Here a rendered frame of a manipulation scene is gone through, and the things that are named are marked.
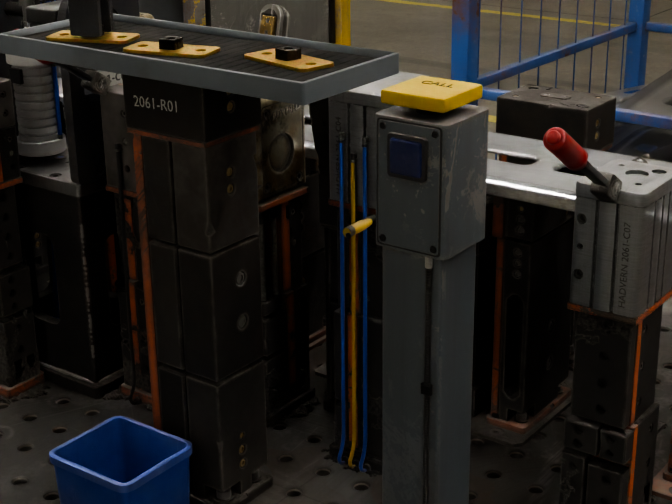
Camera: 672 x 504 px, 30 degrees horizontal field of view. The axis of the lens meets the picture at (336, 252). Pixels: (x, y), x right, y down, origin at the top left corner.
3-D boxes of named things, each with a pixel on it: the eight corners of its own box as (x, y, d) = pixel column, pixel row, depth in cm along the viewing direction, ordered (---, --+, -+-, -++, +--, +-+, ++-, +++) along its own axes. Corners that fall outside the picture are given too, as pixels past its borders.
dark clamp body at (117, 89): (235, 380, 154) (221, 74, 140) (160, 423, 144) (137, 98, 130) (171, 359, 160) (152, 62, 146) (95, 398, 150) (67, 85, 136)
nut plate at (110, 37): (142, 36, 120) (141, 24, 120) (125, 44, 117) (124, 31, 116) (62, 33, 122) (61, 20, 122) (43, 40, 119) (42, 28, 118)
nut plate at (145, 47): (222, 50, 114) (221, 37, 113) (202, 58, 110) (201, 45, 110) (142, 44, 117) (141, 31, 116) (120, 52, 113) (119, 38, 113)
